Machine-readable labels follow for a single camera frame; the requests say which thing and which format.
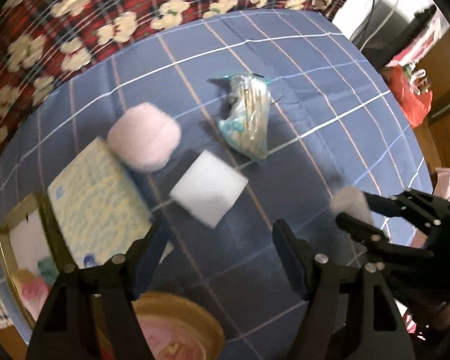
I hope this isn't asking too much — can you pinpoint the round gold tin pink lid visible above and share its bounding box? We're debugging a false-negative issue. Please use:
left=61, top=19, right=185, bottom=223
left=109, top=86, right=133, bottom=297
left=93, top=290, right=225, bottom=360

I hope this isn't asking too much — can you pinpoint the gold metal tray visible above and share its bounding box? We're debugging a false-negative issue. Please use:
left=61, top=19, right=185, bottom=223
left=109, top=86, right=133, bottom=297
left=0, top=191, right=79, bottom=331

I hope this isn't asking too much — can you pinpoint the white sponge block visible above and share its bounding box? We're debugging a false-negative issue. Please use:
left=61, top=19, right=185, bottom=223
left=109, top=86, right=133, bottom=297
left=169, top=150, right=249, bottom=229

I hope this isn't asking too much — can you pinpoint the red plaid bear blanket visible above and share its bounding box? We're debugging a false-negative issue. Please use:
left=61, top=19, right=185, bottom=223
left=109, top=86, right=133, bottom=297
left=0, top=0, right=355, bottom=181

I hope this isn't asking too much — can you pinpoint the yellow printed tissue pack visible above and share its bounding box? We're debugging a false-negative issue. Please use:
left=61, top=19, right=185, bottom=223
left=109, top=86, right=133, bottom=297
left=47, top=137, right=175, bottom=271

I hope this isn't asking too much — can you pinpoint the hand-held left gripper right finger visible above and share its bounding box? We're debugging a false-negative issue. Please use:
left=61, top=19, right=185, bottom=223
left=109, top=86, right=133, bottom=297
left=272, top=218, right=415, bottom=360

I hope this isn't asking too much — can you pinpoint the person's right hand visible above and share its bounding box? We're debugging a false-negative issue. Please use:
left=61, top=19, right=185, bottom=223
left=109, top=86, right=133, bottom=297
left=433, top=167, right=450, bottom=201

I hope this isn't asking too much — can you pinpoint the black device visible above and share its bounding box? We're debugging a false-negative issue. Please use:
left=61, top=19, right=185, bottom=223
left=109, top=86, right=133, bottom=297
left=350, top=0, right=439, bottom=68

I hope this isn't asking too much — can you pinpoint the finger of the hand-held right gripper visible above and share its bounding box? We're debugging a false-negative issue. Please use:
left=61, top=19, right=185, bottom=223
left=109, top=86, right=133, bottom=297
left=335, top=212, right=436, bottom=267
left=360, top=189, right=450, bottom=248

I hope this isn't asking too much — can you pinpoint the red plastic bag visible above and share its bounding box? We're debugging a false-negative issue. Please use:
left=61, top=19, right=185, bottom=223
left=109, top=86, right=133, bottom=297
left=384, top=58, right=433, bottom=128

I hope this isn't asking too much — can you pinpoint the wooden furniture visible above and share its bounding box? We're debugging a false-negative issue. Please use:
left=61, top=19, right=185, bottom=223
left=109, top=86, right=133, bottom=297
left=0, top=326, right=34, bottom=360

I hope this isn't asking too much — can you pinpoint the teal cloth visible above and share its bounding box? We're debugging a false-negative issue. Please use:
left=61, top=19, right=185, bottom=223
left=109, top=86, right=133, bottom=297
left=37, top=257, right=60, bottom=286

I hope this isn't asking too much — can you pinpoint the wooden cabinet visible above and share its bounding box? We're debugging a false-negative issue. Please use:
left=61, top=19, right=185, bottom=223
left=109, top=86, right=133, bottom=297
left=412, top=26, right=450, bottom=181

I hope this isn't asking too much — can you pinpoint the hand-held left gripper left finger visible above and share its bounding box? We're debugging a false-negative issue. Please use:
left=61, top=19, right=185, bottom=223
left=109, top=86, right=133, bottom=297
left=25, top=210, right=173, bottom=360

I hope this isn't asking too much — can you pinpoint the white cotton ball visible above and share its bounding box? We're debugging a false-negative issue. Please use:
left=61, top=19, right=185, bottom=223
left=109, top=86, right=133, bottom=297
left=329, top=187, right=373, bottom=226

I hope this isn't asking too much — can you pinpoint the clear bag of cotton swabs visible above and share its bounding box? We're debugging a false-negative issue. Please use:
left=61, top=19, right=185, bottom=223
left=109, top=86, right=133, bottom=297
left=209, top=73, right=274, bottom=160

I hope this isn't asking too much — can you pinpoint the pink patterned cloth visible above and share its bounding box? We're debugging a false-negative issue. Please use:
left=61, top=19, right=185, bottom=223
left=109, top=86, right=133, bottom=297
left=17, top=270, right=53, bottom=319

